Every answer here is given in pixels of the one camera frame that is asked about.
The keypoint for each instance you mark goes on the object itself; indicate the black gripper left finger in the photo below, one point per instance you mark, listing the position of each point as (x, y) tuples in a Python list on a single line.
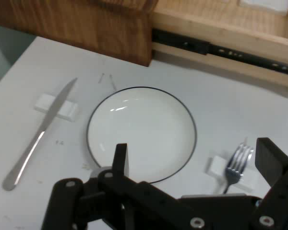
[(134, 201)]

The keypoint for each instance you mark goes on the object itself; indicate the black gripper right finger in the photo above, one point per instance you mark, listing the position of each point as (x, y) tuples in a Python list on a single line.
[(280, 187)]

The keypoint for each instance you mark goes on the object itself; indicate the silver table knife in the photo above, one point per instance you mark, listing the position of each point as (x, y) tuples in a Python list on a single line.
[(48, 115)]

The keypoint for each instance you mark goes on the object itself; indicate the silver fork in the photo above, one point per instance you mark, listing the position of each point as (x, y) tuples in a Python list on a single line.
[(232, 173)]

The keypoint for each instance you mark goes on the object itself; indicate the white ceramic cutlery rest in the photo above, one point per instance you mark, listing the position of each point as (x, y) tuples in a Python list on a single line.
[(217, 165), (42, 101)]

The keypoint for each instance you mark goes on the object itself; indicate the white plate with black rim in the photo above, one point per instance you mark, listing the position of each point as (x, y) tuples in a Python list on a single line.
[(146, 124)]

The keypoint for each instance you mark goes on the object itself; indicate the light wooden drawer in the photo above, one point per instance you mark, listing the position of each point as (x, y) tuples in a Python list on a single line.
[(230, 28)]

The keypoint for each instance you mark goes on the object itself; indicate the black metal drawer slide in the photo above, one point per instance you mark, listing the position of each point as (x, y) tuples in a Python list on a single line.
[(194, 44)]

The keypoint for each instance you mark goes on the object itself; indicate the dark wooden drawer cabinet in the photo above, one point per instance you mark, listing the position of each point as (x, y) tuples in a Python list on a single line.
[(86, 28)]

